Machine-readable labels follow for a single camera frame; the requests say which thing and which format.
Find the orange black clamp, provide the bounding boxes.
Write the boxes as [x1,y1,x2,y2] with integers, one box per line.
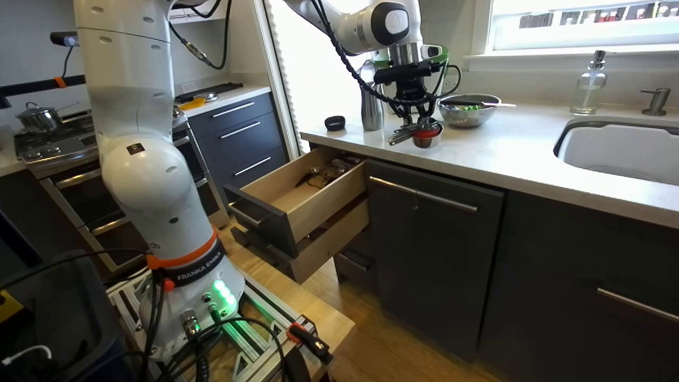
[286,315,336,365]

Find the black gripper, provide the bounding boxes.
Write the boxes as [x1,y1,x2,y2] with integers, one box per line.
[394,71,436,132]

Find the wooden robot platform board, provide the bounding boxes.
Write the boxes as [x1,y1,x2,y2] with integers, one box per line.
[220,223,356,382]

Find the steel cup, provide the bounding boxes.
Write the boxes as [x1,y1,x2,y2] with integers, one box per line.
[360,58,389,134]

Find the red small object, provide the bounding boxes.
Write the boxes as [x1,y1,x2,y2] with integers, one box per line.
[386,119,446,150]

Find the aluminium base frame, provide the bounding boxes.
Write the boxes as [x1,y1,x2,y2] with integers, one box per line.
[104,271,304,382]

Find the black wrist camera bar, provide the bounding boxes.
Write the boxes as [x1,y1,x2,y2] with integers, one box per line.
[374,58,446,87]

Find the steel bowl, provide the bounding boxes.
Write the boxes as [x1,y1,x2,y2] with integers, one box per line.
[438,93,504,132]

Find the steel sink deck fixture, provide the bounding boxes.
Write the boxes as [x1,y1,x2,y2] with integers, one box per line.
[640,84,673,119]

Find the dark cabinet under sink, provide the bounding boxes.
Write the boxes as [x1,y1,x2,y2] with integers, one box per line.
[478,188,679,382]

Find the small black round dish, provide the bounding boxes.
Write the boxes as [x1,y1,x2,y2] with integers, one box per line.
[322,113,349,134]

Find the steel kettle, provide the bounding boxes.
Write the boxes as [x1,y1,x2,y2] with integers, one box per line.
[16,99,64,138]

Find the black storage bin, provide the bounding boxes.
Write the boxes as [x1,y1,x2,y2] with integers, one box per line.
[0,252,134,382]

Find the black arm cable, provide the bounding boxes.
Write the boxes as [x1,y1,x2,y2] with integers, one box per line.
[308,0,400,109]

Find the white door blind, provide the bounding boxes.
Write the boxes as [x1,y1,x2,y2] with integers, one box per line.
[262,0,307,161]

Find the stove top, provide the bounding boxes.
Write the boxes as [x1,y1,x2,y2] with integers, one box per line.
[11,114,103,166]

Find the dark dishwasher front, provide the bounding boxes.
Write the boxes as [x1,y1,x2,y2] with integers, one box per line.
[366,159,508,361]

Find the white undermount sink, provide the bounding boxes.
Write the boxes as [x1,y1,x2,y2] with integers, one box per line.
[553,114,679,188]

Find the clear soap dispenser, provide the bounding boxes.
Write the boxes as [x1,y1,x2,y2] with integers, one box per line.
[570,48,612,119]

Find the blue three drawer cabinet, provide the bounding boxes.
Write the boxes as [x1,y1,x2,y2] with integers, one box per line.
[186,88,294,194]

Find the black camera on mount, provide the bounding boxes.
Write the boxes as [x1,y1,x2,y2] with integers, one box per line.
[47,29,84,78]

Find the black rod orange tape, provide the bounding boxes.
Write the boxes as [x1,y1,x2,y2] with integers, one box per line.
[0,71,90,109]

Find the wooden drawer dark front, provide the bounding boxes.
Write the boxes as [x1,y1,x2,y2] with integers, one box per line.
[231,196,374,283]
[223,144,371,260]

